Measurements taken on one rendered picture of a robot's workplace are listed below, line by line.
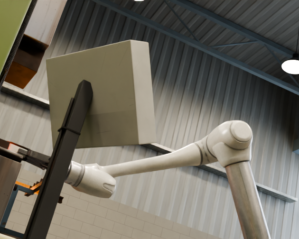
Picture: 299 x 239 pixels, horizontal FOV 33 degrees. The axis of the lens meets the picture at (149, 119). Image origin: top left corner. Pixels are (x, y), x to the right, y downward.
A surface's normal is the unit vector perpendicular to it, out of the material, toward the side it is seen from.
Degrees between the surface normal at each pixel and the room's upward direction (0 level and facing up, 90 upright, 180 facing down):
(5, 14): 90
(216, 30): 180
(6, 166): 90
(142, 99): 90
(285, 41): 180
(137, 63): 90
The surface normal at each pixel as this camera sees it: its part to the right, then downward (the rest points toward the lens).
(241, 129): 0.29, -0.44
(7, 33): 0.48, -0.27
